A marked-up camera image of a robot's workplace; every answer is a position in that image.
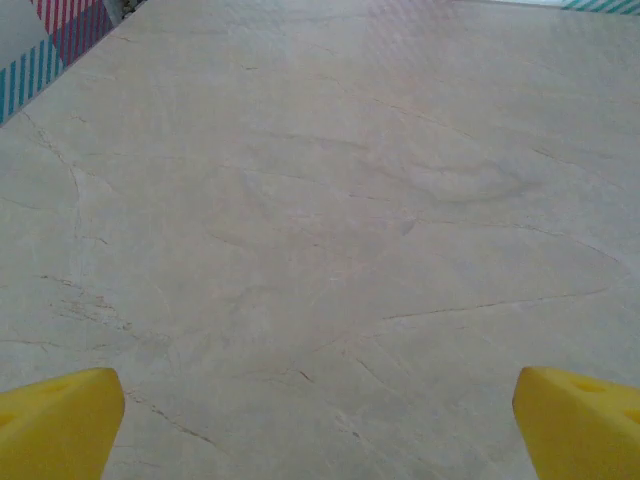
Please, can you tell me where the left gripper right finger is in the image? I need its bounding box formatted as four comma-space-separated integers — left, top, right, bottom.
512, 366, 640, 480

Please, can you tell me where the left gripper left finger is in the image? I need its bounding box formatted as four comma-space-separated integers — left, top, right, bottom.
0, 367, 125, 480

